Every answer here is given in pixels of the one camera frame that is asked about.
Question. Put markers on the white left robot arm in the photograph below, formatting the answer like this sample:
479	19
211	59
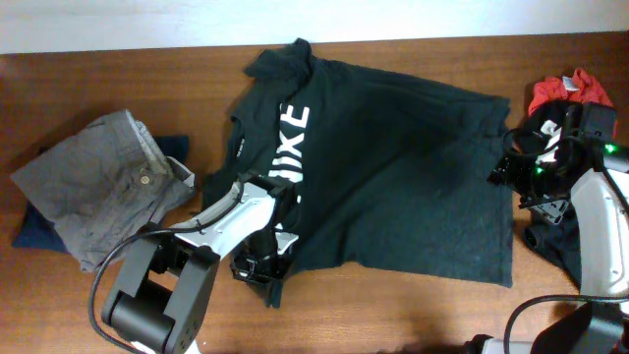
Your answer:
159	299

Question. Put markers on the red garment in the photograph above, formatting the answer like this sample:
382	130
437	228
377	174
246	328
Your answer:
582	87

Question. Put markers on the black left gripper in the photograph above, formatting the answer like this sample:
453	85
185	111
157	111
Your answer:
245	268

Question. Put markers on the grey folded shorts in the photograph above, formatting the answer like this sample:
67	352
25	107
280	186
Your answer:
104	183

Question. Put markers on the dark green Nike t-shirt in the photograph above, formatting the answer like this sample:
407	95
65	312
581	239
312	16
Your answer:
389	169

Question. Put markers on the black garment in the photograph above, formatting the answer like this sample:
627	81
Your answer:
557	240

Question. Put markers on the navy blue folded garment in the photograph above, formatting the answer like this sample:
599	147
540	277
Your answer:
36	232

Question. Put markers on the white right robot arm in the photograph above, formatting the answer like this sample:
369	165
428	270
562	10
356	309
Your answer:
599	323

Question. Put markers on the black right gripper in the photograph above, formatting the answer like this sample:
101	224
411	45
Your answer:
511	171

